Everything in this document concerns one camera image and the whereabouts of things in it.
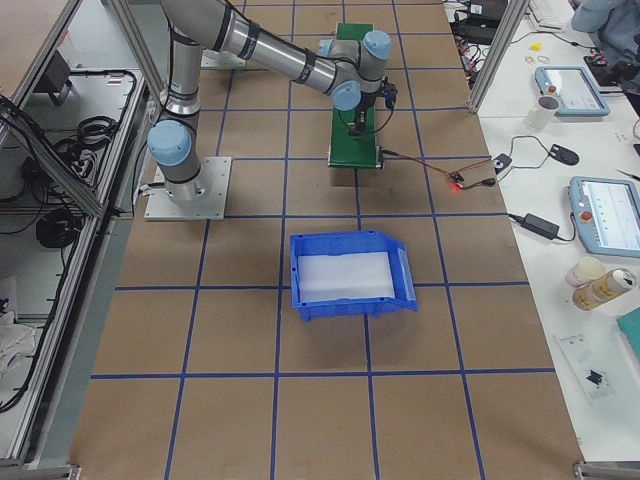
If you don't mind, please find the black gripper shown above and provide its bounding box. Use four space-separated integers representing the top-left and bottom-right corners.
347 92 377 136

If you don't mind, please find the small sensor board red LED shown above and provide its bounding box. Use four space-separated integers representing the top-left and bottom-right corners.
448 171 465 192

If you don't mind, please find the blue plastic bin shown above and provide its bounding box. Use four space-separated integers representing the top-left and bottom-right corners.
290 230 418 322

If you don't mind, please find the white foam pad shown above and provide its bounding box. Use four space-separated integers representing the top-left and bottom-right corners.
296 252 394 302

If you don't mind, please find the white mug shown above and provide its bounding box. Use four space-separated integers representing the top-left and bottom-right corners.
524 95 560 132

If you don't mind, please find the black computer mouse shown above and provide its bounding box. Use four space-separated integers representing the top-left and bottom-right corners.
549 144 580 166

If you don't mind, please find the black power adapter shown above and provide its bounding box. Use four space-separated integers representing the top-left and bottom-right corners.
520 213 559 240

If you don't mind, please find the teach pendant tablet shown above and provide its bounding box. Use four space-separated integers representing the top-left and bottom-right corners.
568 176 639 258
534 66 610 118

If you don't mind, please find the white plastic cup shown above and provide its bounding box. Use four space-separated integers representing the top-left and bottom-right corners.
565 256 607 287

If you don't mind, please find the drink can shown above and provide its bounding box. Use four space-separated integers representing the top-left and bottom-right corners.
572 269 636 311

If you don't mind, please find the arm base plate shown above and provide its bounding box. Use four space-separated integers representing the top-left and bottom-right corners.
200 49 247 70
144 157 232 221

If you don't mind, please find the aluminium frame post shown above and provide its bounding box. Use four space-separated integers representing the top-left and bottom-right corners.
468 0 529 114

